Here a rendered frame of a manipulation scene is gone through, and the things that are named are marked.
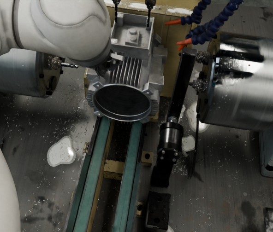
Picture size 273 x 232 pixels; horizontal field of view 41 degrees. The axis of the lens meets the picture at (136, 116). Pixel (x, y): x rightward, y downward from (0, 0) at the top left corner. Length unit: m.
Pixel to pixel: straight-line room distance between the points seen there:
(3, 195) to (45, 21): 0.24
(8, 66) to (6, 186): 0.61
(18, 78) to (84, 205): 0.36
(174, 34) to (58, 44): 0.56
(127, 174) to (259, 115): 0.36
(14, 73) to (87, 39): 0.45
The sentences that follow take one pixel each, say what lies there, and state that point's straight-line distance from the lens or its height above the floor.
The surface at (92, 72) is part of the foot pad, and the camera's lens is 0.94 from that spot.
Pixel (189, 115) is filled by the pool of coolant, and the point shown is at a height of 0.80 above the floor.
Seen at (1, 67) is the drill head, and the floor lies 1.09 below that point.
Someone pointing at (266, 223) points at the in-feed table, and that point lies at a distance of 0.98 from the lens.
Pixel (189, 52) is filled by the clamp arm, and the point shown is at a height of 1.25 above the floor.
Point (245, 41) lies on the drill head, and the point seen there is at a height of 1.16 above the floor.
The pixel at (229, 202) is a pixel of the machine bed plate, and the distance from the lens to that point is 1.10.
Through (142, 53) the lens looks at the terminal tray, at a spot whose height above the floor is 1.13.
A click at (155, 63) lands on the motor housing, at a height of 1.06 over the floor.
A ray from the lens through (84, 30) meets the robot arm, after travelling 0.51.
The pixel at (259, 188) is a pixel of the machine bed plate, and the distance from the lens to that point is 1.15.
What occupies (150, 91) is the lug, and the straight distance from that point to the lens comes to 0.89.
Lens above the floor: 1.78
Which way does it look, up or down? 55 degrees down
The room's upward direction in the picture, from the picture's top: 6 degrees clockwise
